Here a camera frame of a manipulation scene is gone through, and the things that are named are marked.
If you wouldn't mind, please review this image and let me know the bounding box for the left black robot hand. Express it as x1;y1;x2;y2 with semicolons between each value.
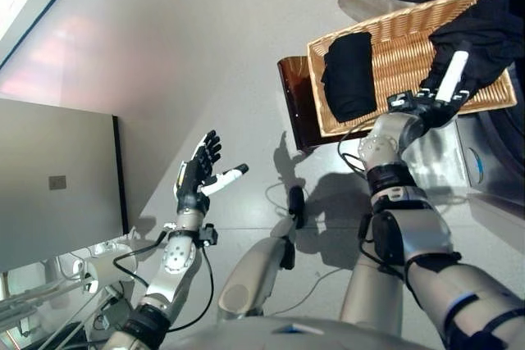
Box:
174;130;250;214

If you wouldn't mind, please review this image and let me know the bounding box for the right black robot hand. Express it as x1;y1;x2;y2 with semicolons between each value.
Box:
409;51;471;130

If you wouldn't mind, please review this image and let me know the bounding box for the large black garment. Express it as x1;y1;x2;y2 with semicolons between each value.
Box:
418;0;525;99

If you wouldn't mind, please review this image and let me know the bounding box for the washing machine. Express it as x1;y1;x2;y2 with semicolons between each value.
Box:
385;0;525;203

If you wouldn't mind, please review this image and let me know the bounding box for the wicker laundry basket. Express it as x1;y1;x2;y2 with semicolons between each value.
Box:
306;0;518;138

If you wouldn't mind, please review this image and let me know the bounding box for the black rolled garment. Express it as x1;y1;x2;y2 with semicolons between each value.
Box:
320;30;378;124

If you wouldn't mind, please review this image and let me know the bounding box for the left silver robot leg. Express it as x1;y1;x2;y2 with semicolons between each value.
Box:
217;185;307;320

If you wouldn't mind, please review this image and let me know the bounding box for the silver robot leg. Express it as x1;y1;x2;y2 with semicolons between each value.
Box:
217;185;307;320
340;212;411;334

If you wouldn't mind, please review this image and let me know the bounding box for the white cylindrical device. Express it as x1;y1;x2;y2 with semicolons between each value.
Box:
87;254;136;286

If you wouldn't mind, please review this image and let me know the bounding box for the grey cabinet with black edge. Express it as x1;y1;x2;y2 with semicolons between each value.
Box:
0;98;130;275

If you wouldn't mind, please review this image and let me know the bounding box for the grey robot torso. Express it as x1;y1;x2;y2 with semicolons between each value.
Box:
163;315;444;350

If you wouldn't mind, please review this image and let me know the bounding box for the right silver robot leg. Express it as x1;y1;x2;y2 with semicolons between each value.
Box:
340;212;411;334

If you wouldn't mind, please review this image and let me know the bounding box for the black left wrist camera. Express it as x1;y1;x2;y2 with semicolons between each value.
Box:
200;223;218;247

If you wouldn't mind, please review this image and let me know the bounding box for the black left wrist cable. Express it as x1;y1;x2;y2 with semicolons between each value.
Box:
112;230;215;333

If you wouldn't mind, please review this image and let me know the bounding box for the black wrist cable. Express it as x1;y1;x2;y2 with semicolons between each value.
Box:
336;123;372;177
112;230;215;333

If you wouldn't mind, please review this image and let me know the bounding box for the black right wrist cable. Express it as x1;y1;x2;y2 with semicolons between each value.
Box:
336;123;372;177

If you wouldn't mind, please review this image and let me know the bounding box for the grey equipment with cables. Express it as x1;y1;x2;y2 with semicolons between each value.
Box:
0;243;136;350

